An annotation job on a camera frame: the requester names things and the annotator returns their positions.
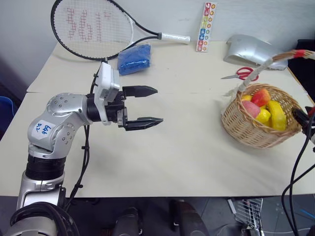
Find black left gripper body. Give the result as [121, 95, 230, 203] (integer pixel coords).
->
[105, 90, 129, 129]

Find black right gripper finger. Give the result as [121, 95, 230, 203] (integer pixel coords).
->
[292, 107, 309, 126]

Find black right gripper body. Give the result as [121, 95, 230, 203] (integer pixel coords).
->
[304, 114, 315, 135]

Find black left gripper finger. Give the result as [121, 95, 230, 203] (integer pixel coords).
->
[123, 85, 158, 99]
[124, 117, 164, 132]

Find wicker basket with handle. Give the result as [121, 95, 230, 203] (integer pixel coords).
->
[220, 49, 315, 149]

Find yellow banana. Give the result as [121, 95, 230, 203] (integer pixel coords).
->
[266, 100, 287, 131]

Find blue folded cloth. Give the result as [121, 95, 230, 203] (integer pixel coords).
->
[117, 44, 152, 77]

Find yellow lemon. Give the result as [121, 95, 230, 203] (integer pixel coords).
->
[254, 108, 272, 127]

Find red yellow apple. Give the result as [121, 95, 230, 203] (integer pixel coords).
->
[251, 88, 271, 107]

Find pink apple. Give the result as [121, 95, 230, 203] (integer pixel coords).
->
[242, 100, 261, 119]

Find silver robot shell cover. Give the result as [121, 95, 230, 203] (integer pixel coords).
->
[223, 34, 289, 72]

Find colourful sticker strip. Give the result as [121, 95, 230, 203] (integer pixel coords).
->
[195, 1, 218, 53]

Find black white tennis racket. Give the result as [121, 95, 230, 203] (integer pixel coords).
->
[50, 0, 191, 62]

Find dark rounded shape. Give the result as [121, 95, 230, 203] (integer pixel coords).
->
[169, 199, 210, 236]
[115, 207, 144, 236]

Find blue bin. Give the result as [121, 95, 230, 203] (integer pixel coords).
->
[0, 96, 13, 129]

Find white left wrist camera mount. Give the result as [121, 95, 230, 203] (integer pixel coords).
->
[93, 61, 121, 126]

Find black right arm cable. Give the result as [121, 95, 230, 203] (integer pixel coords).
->
[282, 169, 315, 236]
[290, 127, 311, 236]

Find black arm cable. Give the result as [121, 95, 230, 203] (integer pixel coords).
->
[282, 169, 315, 236]
[290, 127, 311, 236]
[65, 72, 99, 212]

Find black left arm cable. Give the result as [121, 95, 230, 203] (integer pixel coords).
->
[65, 72, 99, 212]

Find red handled scissors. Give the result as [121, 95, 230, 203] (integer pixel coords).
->
[220, 66, 260, 82]

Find white wire rack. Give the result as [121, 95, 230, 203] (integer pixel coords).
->
[227, 197, 264, 236]

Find black cable bundle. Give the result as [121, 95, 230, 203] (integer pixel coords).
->
[9, 201, 80, 236]

